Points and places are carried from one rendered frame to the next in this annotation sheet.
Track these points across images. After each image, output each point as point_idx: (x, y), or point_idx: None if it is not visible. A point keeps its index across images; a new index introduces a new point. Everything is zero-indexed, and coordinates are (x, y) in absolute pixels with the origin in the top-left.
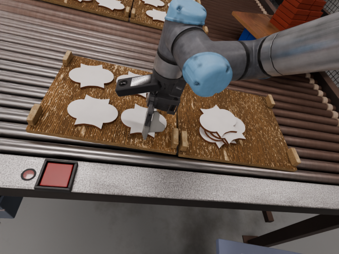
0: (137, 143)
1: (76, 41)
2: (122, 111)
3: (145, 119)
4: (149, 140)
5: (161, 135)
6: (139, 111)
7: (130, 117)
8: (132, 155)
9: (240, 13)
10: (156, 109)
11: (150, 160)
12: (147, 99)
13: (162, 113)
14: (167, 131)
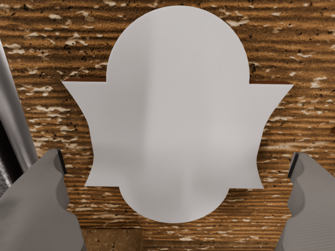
0: (38, 120)
1: None
2: (229, 8)
3: (45, 217)
4: (77, 163)
5: (116, 200)
6: (228, 114)
7: (174, 72)
8: (4, 98)
9: None
10: (250, 188)
11: (20, 159)
12: (299, 186)
13: (235, 201)
14: (144, 216)
